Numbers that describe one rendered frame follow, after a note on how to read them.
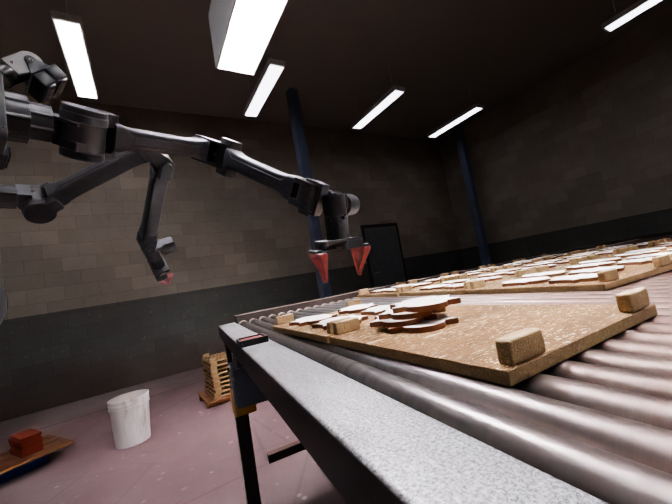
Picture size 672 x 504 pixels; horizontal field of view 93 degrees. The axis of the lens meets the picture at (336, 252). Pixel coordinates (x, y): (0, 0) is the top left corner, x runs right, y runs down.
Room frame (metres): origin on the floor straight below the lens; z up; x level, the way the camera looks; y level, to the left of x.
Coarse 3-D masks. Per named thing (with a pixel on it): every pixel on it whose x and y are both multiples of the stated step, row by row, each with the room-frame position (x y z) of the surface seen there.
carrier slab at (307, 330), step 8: (336, 312) 1.13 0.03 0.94; (360, 312) 1.01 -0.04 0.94; (368, 320) 0.81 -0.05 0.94; (280, 328) 0.98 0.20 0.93; (288, 328) 0.92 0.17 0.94; (296, 328) 0.89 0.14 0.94; (304, 328) 0.87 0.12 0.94; (312, 328) 0.84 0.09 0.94; (320, 328) 0.82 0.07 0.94; (304, 336) 0.81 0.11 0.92; (312, 336) 0.76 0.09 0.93; (320, 336) 0.72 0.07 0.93; (328, 336) 0.70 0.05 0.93
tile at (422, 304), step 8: (432, 296) 0.69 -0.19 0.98; (440, 296) 0.66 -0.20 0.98; (448, 296) 0.64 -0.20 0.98; (392, 304) 0.67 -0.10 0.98; (400, 304) 0.65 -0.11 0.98; (408, 304) 0.62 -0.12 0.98; (416, 304) 0.60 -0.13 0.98; (424, 304) 0.58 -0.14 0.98; (432, 304) 0.57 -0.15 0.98; (440, 304) 0.57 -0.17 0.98; (448, 304) 0.60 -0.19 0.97; (400, 312) 0.61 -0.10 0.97
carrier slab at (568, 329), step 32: (480, 320) 0.58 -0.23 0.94; (512, 320) 0.54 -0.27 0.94; (544, 320) 0.50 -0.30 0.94; (576, 320) 0.47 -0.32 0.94; (608, 320) 0.44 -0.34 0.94; (640, 320) 0.46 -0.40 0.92; (384, 352) 0.51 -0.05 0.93; (416, 352) 0.45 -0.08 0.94; (448, 352) 0.42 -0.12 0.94; (480, 352) 0.40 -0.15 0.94; (544, 352) 0.36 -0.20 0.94; (576, 352) 0.38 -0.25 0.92; (512, 384) 0.33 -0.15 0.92
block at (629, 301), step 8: (640, 288) 0.48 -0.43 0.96; (616, 296) 0.47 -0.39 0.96; (624, 296) 0.46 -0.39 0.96; (632, 296) 0.46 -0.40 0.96; (640, 296) 0.47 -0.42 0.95; (648, 296) 0.48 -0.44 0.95; (624, 304) 0.46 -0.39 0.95; (632, 304) 0.46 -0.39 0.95; (640, 304) 0.47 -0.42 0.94; (648, 304) 0.48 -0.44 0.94; (632, 312) 0.46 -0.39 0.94
